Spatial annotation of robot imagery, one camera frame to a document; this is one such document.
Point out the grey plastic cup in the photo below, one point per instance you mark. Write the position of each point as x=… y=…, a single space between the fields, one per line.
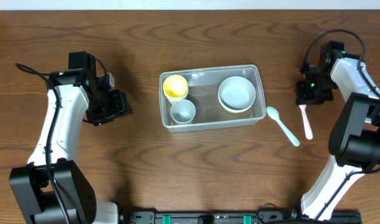
x=183 y=112

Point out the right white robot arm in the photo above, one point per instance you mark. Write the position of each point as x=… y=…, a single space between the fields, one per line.
x=354 y=142

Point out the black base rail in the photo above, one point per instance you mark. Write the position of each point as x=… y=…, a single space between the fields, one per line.
x=268 y=215

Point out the grey plastic bowl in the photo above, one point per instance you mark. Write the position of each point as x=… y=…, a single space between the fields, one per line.
x=237 y=92

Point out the clear plastic storage box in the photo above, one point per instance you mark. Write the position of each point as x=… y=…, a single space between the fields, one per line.
x=203 y=93

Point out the yellow plastic cup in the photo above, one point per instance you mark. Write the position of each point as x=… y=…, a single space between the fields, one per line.
x=175 y=88

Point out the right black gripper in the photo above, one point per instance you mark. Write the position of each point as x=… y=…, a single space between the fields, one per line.
x=309 y=99

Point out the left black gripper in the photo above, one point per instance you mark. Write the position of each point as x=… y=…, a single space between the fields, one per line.
x=114 y=109

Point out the white plastic bowl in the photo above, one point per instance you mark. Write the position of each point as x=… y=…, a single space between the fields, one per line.
x=233 y=110

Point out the pink plastic fork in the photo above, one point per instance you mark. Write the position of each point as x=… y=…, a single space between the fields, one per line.
x=306 y=123

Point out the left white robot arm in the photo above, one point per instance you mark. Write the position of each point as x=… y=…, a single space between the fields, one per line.
x=51 y=188

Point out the mint green plastic spoon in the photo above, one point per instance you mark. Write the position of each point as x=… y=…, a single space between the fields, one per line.
x=275 y=115

